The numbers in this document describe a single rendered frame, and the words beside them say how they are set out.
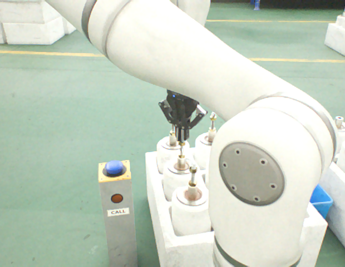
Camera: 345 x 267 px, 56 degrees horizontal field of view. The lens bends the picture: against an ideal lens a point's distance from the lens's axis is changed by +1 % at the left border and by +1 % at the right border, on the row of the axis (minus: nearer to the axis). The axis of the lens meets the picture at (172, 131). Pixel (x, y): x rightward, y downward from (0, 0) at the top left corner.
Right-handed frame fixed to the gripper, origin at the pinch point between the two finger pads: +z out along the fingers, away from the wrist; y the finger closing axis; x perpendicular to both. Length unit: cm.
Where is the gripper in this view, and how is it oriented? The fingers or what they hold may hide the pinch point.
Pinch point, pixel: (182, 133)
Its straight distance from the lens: 80.3
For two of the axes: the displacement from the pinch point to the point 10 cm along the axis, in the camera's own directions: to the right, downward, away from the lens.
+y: 8.3, 2.7, -4.8
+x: 5.5, -4.0, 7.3
